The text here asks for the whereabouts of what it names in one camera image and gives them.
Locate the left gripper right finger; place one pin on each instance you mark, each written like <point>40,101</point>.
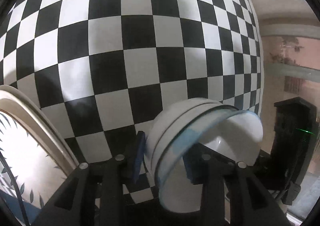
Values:
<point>220,194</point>

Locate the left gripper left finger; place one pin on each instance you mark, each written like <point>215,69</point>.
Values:
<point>123,168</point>

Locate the white bowl blue rim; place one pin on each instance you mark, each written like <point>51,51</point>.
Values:
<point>185,135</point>

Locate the white plate with pink flower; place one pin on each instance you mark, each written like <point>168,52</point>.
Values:
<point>20,107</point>

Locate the white plate with blue leaves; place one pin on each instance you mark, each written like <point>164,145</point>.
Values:
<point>37,175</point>

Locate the black white checkered mat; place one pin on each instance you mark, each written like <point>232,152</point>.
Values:
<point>102,70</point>

